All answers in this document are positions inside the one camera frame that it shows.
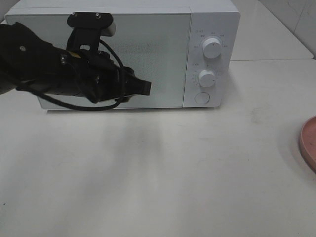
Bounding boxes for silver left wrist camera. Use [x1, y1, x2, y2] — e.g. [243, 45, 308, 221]
[67, 12, 116, 37]

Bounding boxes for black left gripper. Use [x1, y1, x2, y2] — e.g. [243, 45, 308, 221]
[60, 28, 151, 104]

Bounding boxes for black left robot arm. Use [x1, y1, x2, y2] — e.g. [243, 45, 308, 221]
[0, 23, 151, 104]

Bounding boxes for white timer knob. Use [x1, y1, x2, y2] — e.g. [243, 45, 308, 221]
[197, 70, 216, 88]

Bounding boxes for white microwave oven body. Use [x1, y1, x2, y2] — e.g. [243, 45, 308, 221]
[4, 0, 240, 108]

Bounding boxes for upper white power knob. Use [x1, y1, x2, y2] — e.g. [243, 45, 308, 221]
[201, 36, 223, 59]

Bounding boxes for pink round plate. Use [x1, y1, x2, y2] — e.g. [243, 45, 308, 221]
[299, 117, 316, 172]

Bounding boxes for round white door button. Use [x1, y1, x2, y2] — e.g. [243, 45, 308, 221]
[195, 92, 210, 105]

